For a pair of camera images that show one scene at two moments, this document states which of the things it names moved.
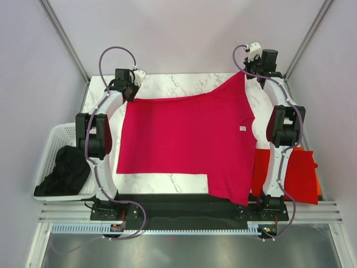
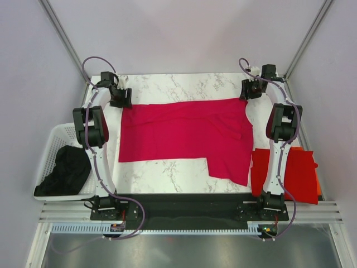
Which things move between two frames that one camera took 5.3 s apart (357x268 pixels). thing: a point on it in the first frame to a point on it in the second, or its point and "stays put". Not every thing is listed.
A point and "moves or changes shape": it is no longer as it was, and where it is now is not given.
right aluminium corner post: (326, 7) stays put
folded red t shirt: (300, 183) stays put
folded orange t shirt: (318, 186) stays put
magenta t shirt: (213, 134) moves or changes shape
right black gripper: (247, 65) to (246, 85)
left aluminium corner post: (55, 20) stays put
